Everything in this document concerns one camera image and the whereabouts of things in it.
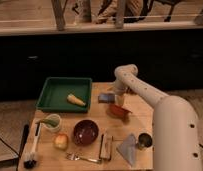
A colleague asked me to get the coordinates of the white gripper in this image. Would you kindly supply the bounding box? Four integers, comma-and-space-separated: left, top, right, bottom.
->
113, 79, 127, 106

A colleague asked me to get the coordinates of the blue sponge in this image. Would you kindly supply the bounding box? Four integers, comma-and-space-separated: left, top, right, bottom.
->
98, 93, 115, 103

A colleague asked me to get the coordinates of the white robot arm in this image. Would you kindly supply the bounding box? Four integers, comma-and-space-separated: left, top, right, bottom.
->
114, 64, 202, 171

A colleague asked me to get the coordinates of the orange bowl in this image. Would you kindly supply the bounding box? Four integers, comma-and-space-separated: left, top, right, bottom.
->
109, 104, 130, 119

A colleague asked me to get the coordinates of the purple bowl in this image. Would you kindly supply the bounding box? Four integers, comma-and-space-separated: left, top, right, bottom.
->
73, 120, 99, 146

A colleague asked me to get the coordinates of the wooden block eraser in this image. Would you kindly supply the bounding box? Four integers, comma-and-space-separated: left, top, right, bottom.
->
99, 133, 113, 161

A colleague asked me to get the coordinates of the dark metal cup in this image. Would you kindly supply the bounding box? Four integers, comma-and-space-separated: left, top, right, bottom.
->
137, 133, 153, 150

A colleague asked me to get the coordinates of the yellow corn cob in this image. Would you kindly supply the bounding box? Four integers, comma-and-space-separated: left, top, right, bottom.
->
67, 94, 86, 106

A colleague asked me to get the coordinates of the blue folded cloth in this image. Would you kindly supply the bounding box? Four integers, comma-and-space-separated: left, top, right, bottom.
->
117, 134, 137, 167

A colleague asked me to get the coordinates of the green plastic tray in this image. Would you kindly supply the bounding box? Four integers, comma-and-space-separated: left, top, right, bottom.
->
36, 77, 92, 113

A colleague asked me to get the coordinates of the green pepper toy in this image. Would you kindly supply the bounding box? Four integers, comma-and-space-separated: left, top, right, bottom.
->
36, 119, 58, 127

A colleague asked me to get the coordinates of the yellow red apple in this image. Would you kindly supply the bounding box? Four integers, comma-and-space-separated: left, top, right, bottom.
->
54, 134, 68, 150

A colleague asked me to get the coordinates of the silver fork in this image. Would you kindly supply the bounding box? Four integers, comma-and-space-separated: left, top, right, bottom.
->
65, 153, 102, 164

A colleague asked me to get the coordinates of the person in background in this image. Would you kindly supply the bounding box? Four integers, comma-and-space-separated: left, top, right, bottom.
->
95, 0, 148, 24

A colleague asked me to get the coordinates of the wooden post middle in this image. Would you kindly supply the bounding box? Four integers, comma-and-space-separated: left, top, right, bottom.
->
115, 0, 126, 29

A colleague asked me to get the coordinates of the wooden post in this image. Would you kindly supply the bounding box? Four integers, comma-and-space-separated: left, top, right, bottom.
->
115, 0, 126, 29
51, 0, 67, 31

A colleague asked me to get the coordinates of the wooden post left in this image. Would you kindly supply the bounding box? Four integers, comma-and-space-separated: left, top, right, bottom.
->
51, 0, 67, 31

